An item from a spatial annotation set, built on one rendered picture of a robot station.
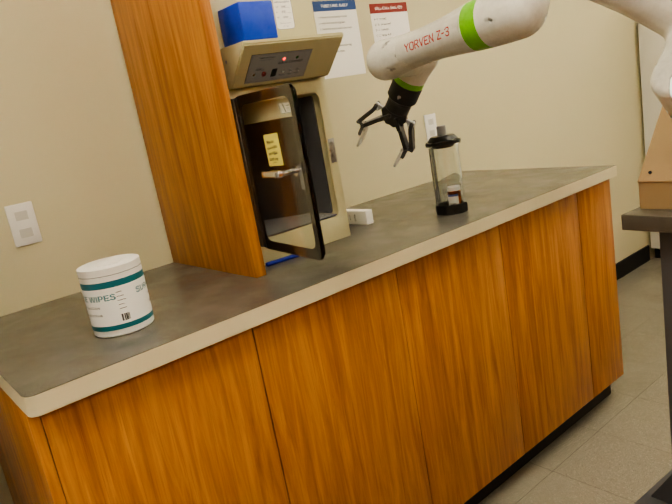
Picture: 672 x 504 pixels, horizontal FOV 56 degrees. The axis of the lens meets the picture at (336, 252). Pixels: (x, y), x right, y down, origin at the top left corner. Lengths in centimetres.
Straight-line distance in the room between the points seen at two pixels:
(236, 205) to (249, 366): 42
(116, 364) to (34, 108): 91
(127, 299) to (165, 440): 30
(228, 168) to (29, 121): 61
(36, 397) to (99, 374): 11
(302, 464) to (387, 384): 31
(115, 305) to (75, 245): 60
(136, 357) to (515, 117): 244
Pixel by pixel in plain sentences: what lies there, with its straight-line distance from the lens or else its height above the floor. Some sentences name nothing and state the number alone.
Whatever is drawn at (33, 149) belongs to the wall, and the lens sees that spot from 192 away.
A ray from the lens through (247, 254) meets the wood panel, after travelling 160.
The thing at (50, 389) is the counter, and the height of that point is 94.
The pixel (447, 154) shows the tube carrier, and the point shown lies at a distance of 194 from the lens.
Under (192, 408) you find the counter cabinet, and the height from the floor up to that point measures 78.
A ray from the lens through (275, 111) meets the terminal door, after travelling 146.
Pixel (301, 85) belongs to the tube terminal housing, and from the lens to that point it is 180.
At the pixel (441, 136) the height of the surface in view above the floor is 118.
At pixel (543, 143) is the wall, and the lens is 347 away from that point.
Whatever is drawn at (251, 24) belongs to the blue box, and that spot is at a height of 155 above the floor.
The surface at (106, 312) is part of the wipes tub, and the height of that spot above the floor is 100.
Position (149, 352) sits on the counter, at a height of 93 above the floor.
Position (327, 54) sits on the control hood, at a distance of 178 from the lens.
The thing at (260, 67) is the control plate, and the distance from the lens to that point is 166.
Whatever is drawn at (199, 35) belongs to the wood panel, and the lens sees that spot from 159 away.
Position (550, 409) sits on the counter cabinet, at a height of 19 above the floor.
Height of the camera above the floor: 133
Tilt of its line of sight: 13 degrees down
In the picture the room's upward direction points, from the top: 10 degrees counter-clockwise
